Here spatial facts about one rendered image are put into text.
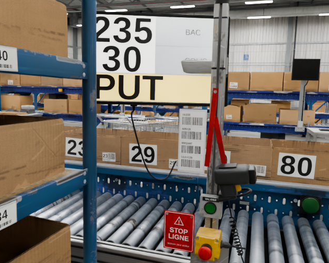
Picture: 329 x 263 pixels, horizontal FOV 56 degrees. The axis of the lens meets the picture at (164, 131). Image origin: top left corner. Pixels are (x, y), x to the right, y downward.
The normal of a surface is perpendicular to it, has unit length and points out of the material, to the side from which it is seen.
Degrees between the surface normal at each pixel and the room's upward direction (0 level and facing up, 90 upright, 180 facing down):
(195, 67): 90
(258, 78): 90
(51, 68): 90
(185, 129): 90
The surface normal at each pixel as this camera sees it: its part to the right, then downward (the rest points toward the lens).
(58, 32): 0.95, 0.07
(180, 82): 0.05, 0.06
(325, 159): -0.29, 0.11
